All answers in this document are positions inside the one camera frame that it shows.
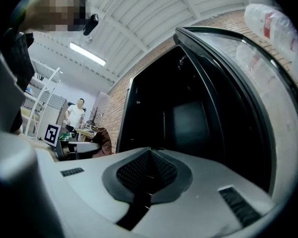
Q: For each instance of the long ceiling light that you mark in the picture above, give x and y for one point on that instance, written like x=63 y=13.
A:
x=88 y=54

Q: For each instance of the person's head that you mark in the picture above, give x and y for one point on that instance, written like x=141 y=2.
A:
x=57 y=9

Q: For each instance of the black coat rack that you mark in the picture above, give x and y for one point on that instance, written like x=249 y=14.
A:
x=96 y=114

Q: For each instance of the black refrigerator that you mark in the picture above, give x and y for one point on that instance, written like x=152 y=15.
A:
x=188 y=108

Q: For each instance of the large clear dispenser bottle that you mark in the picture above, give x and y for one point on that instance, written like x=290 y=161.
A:
x=273 y=26

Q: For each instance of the yellow wooden table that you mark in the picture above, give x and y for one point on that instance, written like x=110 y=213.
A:
x=84 y=131

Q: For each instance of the black head camera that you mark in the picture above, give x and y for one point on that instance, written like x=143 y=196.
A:
x=90 y=25

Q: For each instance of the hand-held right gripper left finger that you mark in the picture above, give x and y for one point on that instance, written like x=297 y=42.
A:
x=84 y=182

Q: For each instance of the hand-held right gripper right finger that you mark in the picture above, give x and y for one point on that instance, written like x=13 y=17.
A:
x=213 y=195

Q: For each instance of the white metal shelf rack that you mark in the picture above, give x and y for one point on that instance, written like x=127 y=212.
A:
x=43 y=95

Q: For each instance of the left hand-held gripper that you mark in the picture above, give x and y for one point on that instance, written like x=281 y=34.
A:
x=52 y=135

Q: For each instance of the grey metal locker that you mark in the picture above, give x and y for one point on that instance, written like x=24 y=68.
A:
x=57 y=110

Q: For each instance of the person's black clothing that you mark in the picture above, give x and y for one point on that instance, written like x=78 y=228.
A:
x=17 y=63

